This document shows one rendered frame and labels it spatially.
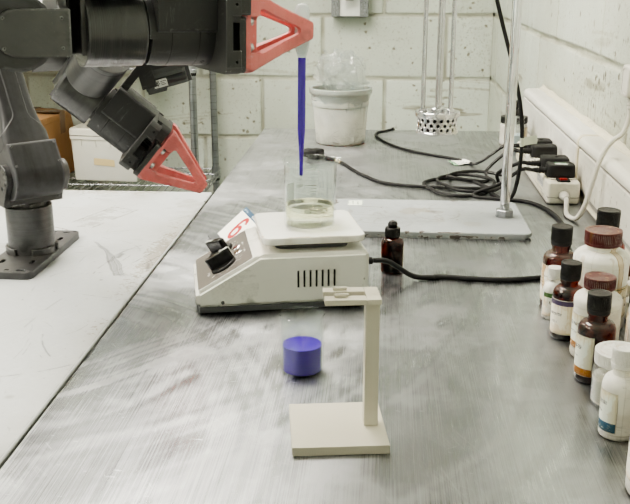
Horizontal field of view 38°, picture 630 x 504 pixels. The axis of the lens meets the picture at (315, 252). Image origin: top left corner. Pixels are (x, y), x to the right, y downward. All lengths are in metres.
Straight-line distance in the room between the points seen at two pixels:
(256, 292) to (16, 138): 0.40
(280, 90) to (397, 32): 0.48
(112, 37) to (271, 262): 0.39
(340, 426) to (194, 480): 0.14
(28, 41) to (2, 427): 0.33
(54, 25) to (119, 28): 0.05
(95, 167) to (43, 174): 2.10
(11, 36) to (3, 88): 0.58
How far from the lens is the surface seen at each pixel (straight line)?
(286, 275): 1.06
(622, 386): 0.81
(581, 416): 0.86
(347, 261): 1.06
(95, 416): 0.85
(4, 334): 1.06
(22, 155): 1.26
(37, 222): 1.29
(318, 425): 0.80
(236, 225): 1.35
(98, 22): 0.75
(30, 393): 0.91
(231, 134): 3.54
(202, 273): 1.10
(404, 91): 3.47
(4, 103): 1.29
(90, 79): 1.05
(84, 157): 3.36
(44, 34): 0.73
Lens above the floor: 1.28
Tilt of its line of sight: 17 degrees down
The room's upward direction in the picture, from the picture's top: straight up
